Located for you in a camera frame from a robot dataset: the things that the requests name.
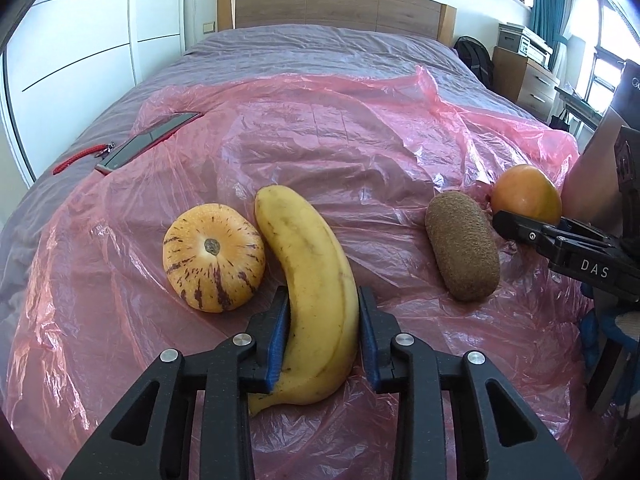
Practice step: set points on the striped yellow pepino melon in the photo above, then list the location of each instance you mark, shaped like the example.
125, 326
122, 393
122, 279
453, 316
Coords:
213, 258

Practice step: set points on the black steel electric kettle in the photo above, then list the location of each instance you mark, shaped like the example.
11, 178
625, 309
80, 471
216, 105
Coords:
590, 190

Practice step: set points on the glass desk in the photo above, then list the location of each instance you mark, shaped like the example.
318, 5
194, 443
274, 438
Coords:
579, 108

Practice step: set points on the white wardrobe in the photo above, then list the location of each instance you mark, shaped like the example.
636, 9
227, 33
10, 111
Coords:
68, 60

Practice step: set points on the pink plastic sheet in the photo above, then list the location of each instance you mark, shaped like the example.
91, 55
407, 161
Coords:
81, 257

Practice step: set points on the wooden headboard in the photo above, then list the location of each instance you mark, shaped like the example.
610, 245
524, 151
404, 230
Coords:
424, 18

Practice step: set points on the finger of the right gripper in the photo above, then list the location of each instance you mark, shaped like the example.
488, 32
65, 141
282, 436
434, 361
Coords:
533, 233
586, 232

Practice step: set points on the yellow apple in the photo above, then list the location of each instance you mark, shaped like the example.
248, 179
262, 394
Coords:
527, 191

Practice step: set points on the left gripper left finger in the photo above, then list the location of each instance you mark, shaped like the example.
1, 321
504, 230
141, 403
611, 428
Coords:
148, 433

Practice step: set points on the gloved right hand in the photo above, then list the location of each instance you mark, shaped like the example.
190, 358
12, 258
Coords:
609, 333

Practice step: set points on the white printer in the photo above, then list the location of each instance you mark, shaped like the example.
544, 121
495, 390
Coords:
519, 39

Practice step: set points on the dark tote bag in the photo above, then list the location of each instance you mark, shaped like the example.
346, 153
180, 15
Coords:
561, 121

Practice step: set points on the wooden drawer cabinet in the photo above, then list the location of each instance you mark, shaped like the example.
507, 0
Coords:
524, 82

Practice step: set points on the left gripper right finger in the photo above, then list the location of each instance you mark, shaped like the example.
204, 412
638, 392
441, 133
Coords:
497, 435

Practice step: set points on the yellow banana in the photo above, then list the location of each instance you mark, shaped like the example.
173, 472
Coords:
323, 335

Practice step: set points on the black backpack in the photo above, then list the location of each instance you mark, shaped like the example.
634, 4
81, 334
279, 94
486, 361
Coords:
476, 58

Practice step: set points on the teal curtain right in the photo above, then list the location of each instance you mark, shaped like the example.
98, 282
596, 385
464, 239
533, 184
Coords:
546, 21

